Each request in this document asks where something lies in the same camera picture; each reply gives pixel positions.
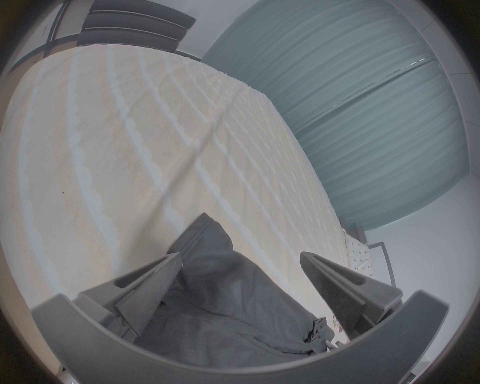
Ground bed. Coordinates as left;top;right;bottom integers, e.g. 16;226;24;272
0;41;396;376

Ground grey bedside table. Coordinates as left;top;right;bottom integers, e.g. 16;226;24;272
339;217;366;241

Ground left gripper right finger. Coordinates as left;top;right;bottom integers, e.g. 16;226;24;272
299;251;404;342

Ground white printed pillow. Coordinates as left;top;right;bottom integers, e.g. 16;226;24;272
344;232;376;278

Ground black shorts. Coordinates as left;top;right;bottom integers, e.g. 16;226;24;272
133;212;336;370

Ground blue-green curtain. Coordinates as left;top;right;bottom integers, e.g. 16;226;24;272
201;0;471;231

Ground white printed garment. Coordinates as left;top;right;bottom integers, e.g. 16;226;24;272
326;317;350;347

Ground black chest of drawers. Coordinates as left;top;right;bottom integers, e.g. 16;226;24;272
77;0;196;53

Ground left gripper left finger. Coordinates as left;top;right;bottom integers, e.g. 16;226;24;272
74;252;183;338

